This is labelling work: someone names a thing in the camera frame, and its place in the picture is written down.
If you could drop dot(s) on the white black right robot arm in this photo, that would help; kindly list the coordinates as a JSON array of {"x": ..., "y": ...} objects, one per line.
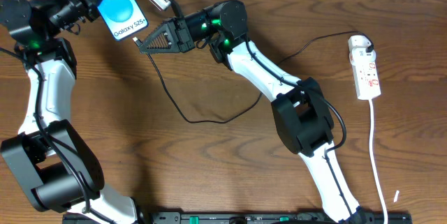
[{"x": 303, "y": 118}]

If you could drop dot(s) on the white power strip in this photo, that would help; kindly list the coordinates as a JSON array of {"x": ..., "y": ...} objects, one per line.
[{"x": 366, "y": 81}]

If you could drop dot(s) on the white USB charger adapter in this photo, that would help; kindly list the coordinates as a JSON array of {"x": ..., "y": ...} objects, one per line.
[{"x": 361, "y": 50}]

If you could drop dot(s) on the small white paper scrap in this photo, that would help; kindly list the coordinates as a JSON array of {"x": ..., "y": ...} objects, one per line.
[{"x": 395, "y": 199}]

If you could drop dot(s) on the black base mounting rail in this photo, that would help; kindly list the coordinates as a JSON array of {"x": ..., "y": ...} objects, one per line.
[{"x": 279, "y": 218}]

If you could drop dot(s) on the blue Galaxy smartphone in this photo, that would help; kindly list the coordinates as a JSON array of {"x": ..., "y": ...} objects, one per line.
[{"x": 122, "y": 17}]

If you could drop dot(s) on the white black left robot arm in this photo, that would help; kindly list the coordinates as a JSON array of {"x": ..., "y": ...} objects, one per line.
[{"x": 53, "y": 165}]

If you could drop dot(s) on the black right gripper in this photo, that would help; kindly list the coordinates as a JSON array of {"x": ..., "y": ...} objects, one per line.
[{"x": 182, "y": 35}]

